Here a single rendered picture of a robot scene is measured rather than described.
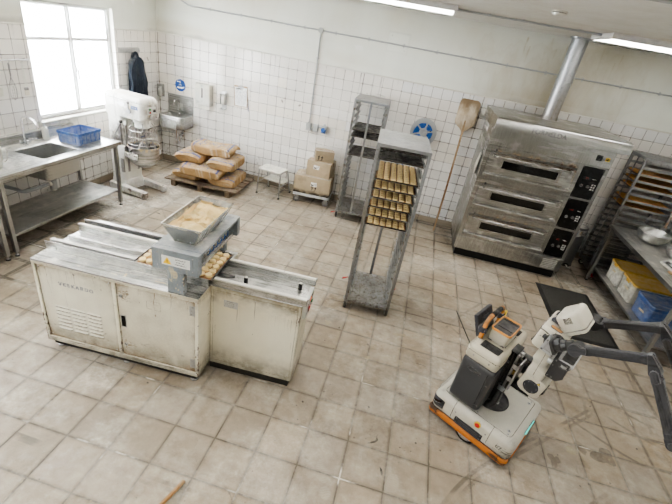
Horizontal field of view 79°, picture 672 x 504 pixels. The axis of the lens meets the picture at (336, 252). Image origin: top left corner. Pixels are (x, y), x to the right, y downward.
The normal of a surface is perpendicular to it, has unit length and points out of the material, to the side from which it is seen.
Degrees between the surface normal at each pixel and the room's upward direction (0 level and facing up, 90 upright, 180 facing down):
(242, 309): 90
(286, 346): 90
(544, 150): 90
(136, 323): 90
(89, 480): 0
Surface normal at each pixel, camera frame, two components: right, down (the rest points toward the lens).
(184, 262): -0.18, 0.45
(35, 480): 0.16, -0.87
